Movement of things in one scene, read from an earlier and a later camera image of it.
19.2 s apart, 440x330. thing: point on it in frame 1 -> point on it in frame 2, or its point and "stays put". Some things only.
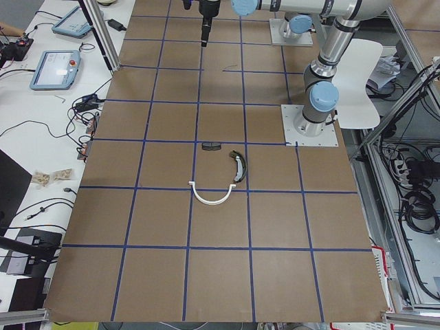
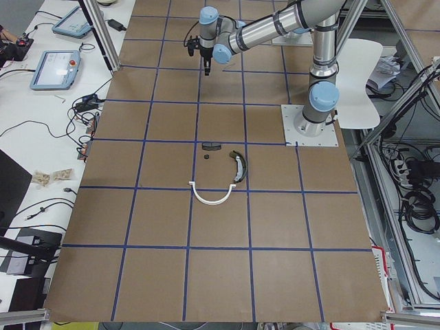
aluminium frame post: (102, 34) stays put
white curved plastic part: (210, 202) stays put
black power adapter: (116, 25) stays put
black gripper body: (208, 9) -> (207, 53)
